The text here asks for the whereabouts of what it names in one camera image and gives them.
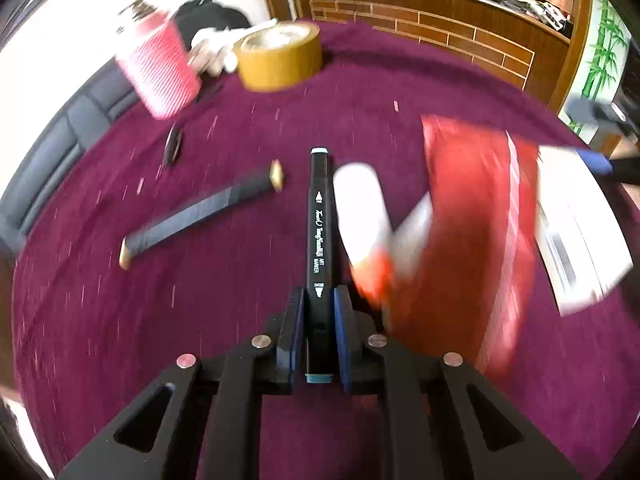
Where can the black pen with gold ends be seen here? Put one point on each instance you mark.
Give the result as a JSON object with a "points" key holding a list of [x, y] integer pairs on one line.
{"points": [[200, 212]]}

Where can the wooden counter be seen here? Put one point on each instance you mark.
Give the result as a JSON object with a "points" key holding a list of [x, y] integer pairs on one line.
{"points": [[450, 20]]}

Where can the white cardboard box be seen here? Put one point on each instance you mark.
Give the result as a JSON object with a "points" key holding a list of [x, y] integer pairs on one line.
{"points": [[575, 240]]}

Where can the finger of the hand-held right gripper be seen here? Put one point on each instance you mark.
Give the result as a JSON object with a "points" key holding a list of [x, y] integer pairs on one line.
{"points": [[592, 115], [600, 165]]}

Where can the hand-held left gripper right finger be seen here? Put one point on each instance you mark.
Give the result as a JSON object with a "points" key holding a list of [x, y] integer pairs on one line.
{"points": [[343, 322]]}

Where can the black leather sofa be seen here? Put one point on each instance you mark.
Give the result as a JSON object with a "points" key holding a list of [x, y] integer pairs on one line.
{"points": [[65, 145]]}

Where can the bottle in pink knit cover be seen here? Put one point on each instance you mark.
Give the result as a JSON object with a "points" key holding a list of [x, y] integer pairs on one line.
{"points": [[157, 65]]}

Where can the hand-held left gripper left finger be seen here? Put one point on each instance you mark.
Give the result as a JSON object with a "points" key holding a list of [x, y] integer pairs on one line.
{"points": [[295, 322]]}

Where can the black marker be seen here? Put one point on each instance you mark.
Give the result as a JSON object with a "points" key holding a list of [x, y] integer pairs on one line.
{"points": [[319, 230]]}

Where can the small black clip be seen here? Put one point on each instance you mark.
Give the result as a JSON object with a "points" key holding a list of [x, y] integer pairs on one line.
{"points": [[173, 145]]}

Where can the maroon tablecloth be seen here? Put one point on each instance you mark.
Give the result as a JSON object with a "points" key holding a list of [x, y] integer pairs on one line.
{"points": [[200, 320]]}

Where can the black bag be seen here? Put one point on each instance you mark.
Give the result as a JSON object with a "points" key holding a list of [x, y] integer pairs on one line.
{"points": [[210, 15]]}

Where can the white plush toy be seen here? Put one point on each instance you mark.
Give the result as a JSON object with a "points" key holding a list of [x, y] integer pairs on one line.
{"points": [[212, 52]]}

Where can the white and orange tube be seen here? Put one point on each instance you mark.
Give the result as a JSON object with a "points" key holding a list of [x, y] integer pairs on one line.
{"points": [[362, 220]]}

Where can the brown tape roll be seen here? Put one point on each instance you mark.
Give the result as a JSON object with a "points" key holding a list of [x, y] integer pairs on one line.
{"points": [[280, 60]]}

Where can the green bamboo wall sticker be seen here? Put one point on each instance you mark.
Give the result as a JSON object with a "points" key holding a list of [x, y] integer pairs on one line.
{"points": [[605, 50]]}

